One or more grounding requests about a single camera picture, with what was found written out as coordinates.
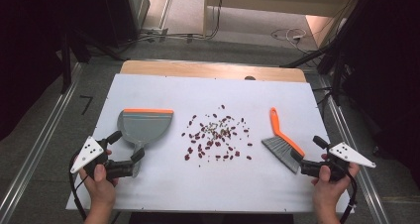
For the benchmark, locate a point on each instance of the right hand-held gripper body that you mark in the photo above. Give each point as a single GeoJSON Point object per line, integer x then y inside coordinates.
{"type": "Point", "coordinates": [350, 154]}

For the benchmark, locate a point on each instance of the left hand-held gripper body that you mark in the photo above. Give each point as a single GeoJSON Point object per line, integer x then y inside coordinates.
{"type": "Point", "coordinates": [87, 153]}

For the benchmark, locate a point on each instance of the orange brush with grey bristles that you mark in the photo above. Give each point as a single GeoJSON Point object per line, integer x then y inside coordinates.
{"type": "Point", "coordinates": [284, 144]}

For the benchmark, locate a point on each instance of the grey dustpan with orange edge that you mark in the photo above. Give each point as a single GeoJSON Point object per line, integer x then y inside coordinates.
{"type": "Point", "coordinates": [145, 126]}

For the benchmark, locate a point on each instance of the red beans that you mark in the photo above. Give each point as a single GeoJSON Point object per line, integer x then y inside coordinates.
{"type": "Point", "coordinates": [216, 134]}

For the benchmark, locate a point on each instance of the person's left hand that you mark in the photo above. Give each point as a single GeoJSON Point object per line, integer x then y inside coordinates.
{"type": "Point", "coordinates": [100, 187]}

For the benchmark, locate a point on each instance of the person's right hand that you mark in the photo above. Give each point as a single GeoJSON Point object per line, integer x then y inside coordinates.
{"type": "Point", "coordinates": [330, 191]}

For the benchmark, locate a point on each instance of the black metal stand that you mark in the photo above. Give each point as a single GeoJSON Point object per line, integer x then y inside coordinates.
{"type": "Point", "coordinates": [337, 75]}
{"type": "Point", "coordinates": [66, 65]}

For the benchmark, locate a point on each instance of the white board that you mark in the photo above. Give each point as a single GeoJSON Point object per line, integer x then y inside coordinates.
{"type": "Point", "coordinates": [204, 91]}

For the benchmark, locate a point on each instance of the dark curtain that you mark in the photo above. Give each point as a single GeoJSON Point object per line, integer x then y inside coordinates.
{"type": "Point", "coordinates": [29, 45]}
{"type": "Point", "coordinates": [386, 68]}

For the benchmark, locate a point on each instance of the wooden table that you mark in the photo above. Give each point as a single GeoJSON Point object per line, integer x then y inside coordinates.
{"type": "Point", "coordinates": [198, 68]}

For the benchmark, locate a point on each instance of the black cabinet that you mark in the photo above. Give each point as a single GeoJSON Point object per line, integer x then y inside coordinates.
{"type": "Point", "coordinates": [122, 12]}

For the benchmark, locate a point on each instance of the upright aluminium profile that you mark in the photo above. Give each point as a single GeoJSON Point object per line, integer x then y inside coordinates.
{"type": "Point", "coordinates": [166, 9]}

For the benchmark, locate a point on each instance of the aluminium floor rail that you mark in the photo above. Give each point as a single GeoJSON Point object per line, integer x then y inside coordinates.
{"type": "Point", "coordinates": [350, 125]}
{"type": "Point", "coordinates": [43, 134]}

